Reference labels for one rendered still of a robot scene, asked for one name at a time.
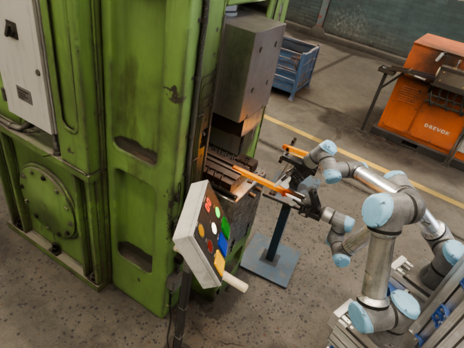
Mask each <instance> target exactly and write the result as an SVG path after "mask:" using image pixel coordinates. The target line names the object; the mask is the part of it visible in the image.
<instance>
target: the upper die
mask: <svg viewBox="0 0 464 348"><path fill-rule="evenodd" d="M262 110H263V108H261V109H260V110H258V111H257V112H255V113H254V114H252V115H251V116H249V117H247V118H246V119H244V120H243V121H241V122H240V123H237V122H235V121H233V120H230V119H228V118H225V117H223V116H221V115H218V114H216V113H214V112H213V116H212V121H211V124H212V125H214V126H216V127H218V128H221V129H222V130H225V131H227V132H229V133H232V134H234V135H237V136H238V137H242V136H243V135H245V134H246V133H248V132H249V131H250V130H252V129H253V128H255V127H256V126H257V125H258V124H260V119H261V116H262Z"/></svg>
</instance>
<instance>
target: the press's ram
mask: <svg viewBox="0 0 464 348"><path fill-rule="evenodd" d="M237 11H238V14H237V15H236V16H234V17H226V23H225V28H224V38H223V43H222V52H221V57H220V67H219V72H218V77H217V86H216V92H215V101H214V107H213V112H214V113H216V114H218V115H221V116H223V117H225V118H228V119H230V120H233V121H235V122H237V123H240V122H241V121H243V120H244V119H246V118H247V117H249V116H251V115H252V114H254V113H255V112H257V111H258V110H260V109H261V108H263V107H264V106H266V105H267V104H268V101H269V96H270V92H271V87H272V84H273V78H274V75H275V72H276V66H277V63H278V58H279V54H280V49H281V46H282V40H283V37H284V32H285V28H286V25H287V24H286V23H282V22H280V21H276V20H273V19H269V18H266V17H262V16H260V15H257V14H253V13H250V12H246V11H243V10H239V9H237Z"/></svg>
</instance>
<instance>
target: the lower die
mask: <svg viewBox="0 0 464 348"><path fill-rule="evenodd" d="M207 153H209V154H211V155H214V156H216V157H218V158H220V159H221V160H224V161H225V162H228V163H230V164H232V165H236V166H239V167H240V168H243V169H244V170H247V171H249V168H250V167H248V166H244V165H243V164H241V163H239V162H238V163H237V161H235V160H234V159H231V158H229V157H227V156H225V157H224V155H223V154H220V153H218V152H216V151H214V150H211V149H210V148H208V150H207ZM208 167H211V170H210V168H209V169H208V172H207V177H206V170H207V168H208ZM216 170H217V171H218V172H217V171H216ZM215 171H216V172H215ZM214 172H215V175H214V180H213V174H214ZM222 174H225V176H222ZM221 176H222V180H221V184H220V178H221ZM202 177H203V178H204V179H205V177H206V178H207V180H208V181H210V182H212V181H213V182H214V184H216V185H218V186H219V185H220V186H221V187H222V188H224V189H226V190H228V191H230V192H233V191H234V190H235V189H236V188H237V187H238V186H239V185H241V183H243V181H245V179H246V178H247V177H245V176H243V175H242V174H241V173H240V172H238V171H236V170H234V169H232V168H230V167H228V166H226V165H224V164H221V163H219V162H217V161H215V160H214V159H211V158H210V157H207V156H206V164H205V169H204V172H203V175H202Z"/></svg>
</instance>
